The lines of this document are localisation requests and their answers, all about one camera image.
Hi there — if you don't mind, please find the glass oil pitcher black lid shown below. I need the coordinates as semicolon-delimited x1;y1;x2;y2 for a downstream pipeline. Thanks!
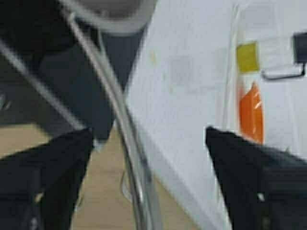
260;32;307;80

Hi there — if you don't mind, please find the orange plastic bowl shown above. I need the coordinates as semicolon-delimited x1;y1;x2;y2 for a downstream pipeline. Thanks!
238;82;264;144

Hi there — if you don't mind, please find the yellow sponge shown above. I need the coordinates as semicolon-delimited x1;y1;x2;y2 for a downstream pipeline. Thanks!
236;42;260;74

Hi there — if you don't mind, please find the stainless steel stove range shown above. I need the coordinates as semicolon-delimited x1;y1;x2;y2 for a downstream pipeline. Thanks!
0;0;162;230

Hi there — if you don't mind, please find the wooden cabinet drawer front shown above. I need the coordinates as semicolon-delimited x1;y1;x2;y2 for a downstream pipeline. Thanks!
0;124;199;230

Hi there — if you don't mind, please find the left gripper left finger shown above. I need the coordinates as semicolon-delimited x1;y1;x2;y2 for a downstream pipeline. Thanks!
0;128;94;230

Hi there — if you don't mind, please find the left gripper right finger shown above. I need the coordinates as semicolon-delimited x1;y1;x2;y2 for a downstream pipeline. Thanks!
205;126;307;230

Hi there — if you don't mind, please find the metal drawer handle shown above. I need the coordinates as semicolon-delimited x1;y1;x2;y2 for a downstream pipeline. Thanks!
120;170;132;203

